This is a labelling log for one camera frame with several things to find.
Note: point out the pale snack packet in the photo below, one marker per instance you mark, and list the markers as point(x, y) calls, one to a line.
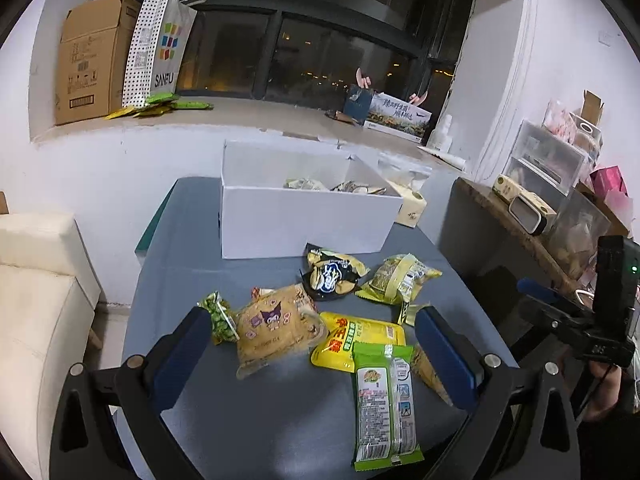
point(305, 183)

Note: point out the white plastic bottle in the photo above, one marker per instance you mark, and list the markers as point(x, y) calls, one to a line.
point(442, 132)

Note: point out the brown side table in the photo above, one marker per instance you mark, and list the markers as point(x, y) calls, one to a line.
point(495, 220)

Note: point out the pale yellow small box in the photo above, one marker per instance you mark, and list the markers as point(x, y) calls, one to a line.
point(507, 186)

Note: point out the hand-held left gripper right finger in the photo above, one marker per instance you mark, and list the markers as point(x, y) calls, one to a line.
point(445, 360)

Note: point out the small open cardboard box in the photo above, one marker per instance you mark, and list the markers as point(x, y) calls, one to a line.
point(592, 105)

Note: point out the black snack packet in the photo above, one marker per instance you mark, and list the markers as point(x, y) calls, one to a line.
point(327, 275)

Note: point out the white wall switch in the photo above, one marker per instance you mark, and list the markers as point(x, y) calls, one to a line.
point(605, 40)

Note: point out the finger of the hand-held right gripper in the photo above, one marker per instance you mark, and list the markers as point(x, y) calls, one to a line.
point(532, 290)

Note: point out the green pea snack packet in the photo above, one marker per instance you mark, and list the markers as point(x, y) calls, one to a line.
point(220, 317)

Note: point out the printed tissue box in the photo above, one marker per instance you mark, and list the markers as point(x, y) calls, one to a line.
point(400, 117)

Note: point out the pile of green sachets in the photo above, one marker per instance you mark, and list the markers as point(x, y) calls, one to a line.
point(160, 105)

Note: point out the black window frame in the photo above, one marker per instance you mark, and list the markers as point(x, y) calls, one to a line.
point(272, 35)

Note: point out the clear zip bag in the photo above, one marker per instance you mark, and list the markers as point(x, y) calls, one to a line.
point(405, 170)

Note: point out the pink floral pouch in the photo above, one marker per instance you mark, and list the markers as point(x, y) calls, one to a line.
point(560, 120)

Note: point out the grey-blue tablecloth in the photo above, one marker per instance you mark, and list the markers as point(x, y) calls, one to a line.
point(290, 410)

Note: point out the white cardboard box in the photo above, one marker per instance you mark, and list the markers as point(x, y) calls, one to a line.
point(300, 225)

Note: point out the person's right hand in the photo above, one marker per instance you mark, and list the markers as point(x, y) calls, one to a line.
point(605, 390)

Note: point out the clear drawer organizer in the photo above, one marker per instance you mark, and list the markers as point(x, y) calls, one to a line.
point(545, 155)

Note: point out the yellow-green snack packet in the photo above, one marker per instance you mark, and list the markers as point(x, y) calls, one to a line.
point(400, 280)

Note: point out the dark striped snack packet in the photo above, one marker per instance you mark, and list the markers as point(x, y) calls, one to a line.
point(360, 189)

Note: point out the tan triangular snack packet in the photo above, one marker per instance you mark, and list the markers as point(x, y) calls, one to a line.
point(427, 367)

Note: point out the white and black speaker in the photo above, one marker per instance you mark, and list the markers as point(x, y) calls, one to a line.
point(525, 215)

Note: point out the white round-hole device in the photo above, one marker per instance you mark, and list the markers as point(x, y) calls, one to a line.
point(586, 132)

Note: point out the small yellow snack packet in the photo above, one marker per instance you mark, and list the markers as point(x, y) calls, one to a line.
point(407, 312)

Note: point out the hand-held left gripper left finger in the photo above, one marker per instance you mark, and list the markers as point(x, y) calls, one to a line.
point(182, 355)

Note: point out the yellow tissue pack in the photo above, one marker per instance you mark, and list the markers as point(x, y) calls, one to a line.
point(411, 207)

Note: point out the brown cardboard piece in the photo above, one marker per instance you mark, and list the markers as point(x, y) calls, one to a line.
point(3, 202)

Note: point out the small brown snack wrappers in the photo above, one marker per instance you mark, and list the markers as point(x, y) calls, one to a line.
point(339, 116)

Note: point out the pink box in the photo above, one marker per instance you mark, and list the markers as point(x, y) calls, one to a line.
point(610, 180)

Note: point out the clear storage container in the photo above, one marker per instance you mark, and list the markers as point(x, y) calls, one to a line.
point(580, 230)

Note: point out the brown cardboard carton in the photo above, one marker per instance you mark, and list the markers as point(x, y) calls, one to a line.
point(90, 60)

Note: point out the tan cartoon bread packet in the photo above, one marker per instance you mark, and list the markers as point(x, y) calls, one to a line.
point(275, 330)

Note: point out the white tube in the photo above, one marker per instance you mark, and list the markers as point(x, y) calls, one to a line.
point(447, 158)

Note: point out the pink hair clip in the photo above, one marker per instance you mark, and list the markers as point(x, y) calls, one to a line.
point(364, 79)
point(419, 97)

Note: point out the cream leather sofa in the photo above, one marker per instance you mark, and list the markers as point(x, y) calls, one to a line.
point(35, 310)

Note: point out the long green snack packet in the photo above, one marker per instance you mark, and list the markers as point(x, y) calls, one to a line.
point(385, 410)

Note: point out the dotted white shopping bag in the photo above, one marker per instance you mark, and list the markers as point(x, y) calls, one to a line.
point(165, 55)

